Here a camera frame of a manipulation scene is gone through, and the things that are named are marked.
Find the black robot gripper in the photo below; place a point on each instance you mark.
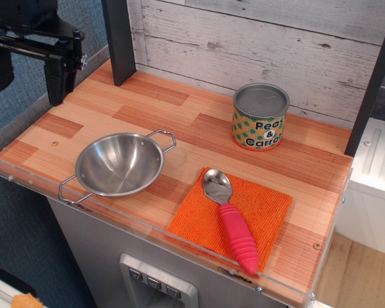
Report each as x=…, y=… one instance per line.
x=34, y=28

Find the stainless steel two-handled pot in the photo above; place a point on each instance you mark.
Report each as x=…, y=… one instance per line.
x=120, y=164

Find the clear acrylic table guard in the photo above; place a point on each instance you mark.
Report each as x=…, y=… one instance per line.
x=301, y=180

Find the grey toy fridge cabinet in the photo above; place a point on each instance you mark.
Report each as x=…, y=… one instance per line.
x=98, y=245

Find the orange plush toy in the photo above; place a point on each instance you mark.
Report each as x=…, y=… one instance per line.
x=26, y=301

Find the peas and carrots can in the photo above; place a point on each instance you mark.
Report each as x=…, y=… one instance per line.
x=259, y=116

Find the silver dispenser button panel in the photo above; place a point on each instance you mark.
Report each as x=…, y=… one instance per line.
x=149, y=286

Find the white toy sink unit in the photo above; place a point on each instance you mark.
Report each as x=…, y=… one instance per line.
x=361, y=214

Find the dark left shelf post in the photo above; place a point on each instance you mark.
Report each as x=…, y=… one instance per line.
x=119, y=36

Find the dark shelf post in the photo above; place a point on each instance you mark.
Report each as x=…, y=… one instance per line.
x=119, y=36
x=367, y=104

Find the pink-handled metal spoon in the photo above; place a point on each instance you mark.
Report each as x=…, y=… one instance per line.
x=217, y=187

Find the dark right shelf post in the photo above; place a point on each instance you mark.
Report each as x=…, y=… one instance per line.
x=367, y=104

